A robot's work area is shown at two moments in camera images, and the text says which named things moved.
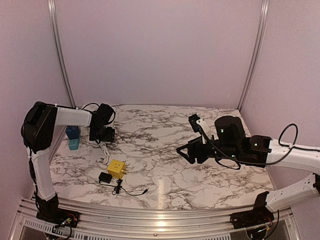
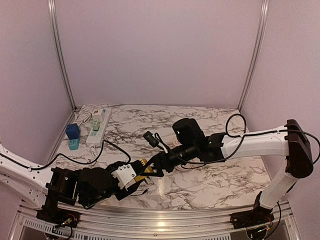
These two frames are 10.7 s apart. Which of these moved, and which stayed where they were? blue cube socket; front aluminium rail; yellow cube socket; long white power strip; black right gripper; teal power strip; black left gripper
Moved: long white power strip; yellow cube socket; black left gripper; black right gripper
Stayed: front aluminium rail; teal power strip; blue cube socket
